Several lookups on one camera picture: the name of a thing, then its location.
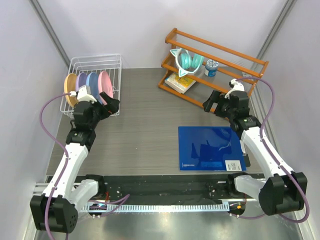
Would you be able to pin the pink plate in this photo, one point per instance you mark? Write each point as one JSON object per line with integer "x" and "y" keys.
{"x": 104, "y": 84}

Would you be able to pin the blue plate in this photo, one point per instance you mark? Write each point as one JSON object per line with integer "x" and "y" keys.
{"x": 92, "y": 82}

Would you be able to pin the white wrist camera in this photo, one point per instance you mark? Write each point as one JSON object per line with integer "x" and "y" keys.
{"x": 235, "y": 85}
{"x": 83, "y": 93}

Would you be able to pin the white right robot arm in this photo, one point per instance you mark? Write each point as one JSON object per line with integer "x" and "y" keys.
{"x": 283, "y": 190}

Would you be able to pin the blue lidded jar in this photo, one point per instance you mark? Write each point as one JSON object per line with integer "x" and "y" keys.
{"x": 211, "y": 68}

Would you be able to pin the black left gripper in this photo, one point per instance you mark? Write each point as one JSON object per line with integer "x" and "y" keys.
{"x": 112, "y": 107}

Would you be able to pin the blue folder mat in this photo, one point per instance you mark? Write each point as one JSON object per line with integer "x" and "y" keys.
{"x": 210, "y": 148}

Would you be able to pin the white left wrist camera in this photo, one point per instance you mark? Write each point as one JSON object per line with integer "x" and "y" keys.
{"x": 83, "y": 93}

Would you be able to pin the orange plate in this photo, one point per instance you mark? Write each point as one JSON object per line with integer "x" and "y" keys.
{"x": 69, "y": 86}

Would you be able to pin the purple plate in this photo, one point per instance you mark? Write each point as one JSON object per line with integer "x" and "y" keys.
{"x": 80, "y": 81}

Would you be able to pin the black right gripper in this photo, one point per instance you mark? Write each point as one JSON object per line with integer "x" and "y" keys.
{"x": 216, "y": 97}

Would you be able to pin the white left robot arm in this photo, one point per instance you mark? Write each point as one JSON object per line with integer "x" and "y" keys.
{"x": 57, "y": 208}

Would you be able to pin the yellow book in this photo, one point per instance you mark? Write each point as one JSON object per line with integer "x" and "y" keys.
{"x": 180, "y": 84}

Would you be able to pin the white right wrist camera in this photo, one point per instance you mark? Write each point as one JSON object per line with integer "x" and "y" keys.
{"x": 235, "y": 85}

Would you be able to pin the teal cat-ear headphones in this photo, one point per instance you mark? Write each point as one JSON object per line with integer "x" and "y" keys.
{"x": 186, "y": 64}

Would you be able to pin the orange wooden shelf rack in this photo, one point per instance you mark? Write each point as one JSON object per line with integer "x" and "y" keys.
{"x": 232, "y": 65}

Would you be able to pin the aluminium slotted rail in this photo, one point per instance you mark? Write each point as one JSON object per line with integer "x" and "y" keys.
{"x": 223, "y": 207}

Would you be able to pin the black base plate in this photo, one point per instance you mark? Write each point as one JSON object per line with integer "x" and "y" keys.
{"x": 206, "y": 186}

